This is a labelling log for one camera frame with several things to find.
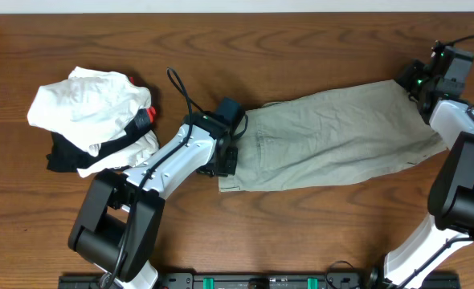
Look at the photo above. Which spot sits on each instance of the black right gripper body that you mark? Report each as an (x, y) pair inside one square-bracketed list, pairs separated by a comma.
[(415, 78)]

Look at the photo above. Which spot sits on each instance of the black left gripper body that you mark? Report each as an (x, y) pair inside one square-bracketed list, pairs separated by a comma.
[(229, 159)]

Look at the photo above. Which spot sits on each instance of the khaki grey shorts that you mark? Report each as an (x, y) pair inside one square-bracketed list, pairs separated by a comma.
[(337, 137)]

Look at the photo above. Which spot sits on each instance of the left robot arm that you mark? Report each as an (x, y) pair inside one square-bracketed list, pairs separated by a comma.
[(117, 225)]

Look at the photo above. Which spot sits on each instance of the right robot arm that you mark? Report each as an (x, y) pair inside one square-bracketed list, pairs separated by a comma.
[(437, 89)]

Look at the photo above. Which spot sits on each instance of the red garment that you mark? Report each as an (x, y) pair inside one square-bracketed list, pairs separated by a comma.
[(148, 114)]

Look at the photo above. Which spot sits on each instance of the white bottom garment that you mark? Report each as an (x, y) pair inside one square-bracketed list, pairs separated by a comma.
[(131, 156)]

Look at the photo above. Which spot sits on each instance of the white garment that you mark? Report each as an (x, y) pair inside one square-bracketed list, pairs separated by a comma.
[(89, 108), (131, 156)]

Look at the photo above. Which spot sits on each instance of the white top garment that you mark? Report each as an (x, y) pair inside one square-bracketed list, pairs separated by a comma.
[(89, 108)]

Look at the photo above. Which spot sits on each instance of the black garment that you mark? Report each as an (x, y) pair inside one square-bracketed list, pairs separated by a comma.
[(65, 157)]

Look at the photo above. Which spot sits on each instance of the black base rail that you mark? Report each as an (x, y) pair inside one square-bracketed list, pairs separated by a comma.
[(189, 281)]

